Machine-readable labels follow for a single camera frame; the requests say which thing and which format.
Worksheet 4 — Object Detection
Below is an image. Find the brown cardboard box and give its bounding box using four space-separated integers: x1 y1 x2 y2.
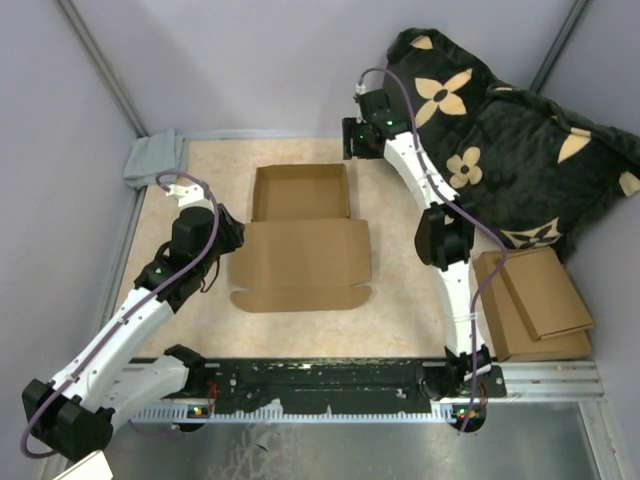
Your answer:
229 164 372 313

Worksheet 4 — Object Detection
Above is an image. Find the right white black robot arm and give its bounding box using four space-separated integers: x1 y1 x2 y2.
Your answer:
342 86 491 400

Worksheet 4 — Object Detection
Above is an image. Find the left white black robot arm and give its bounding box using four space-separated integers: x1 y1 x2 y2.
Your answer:
20 205 245 461

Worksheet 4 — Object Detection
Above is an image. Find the upper folded cardboard box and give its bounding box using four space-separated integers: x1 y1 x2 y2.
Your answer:
500 247 595 341

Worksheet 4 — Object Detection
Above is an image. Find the folded cardboard box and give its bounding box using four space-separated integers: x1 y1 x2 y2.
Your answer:
500 247 595 341
481 273 591 362

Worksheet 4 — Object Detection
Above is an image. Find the lower folded cardboard box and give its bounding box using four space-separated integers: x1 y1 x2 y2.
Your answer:
481 273 591 362

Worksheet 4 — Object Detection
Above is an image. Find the grey folded cloth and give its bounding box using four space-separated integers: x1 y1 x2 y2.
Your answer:
123 129 188 189

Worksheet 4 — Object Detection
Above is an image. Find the black floral plush pillow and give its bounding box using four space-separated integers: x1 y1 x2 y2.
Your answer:
383 28 639 259

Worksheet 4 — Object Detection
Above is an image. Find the white paper corner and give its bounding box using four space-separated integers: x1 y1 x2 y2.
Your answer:
54 450 114 480

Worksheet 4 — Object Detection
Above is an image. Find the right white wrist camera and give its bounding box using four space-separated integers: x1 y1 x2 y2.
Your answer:
354 82 369 104

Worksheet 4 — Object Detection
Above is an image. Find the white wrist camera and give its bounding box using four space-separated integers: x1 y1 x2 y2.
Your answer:
354 82 369 104
166 184 213 211

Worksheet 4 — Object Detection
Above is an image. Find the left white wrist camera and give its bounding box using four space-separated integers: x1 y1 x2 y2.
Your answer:
166 184 213 211

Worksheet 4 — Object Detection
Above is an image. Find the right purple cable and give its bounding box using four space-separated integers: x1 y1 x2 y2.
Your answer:
355 67 510 434

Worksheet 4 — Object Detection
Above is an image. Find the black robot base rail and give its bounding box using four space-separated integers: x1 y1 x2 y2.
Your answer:
149 356 507 433

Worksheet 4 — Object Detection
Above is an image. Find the grey slotted cable duct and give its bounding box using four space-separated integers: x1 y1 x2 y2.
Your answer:
132 400 470 425

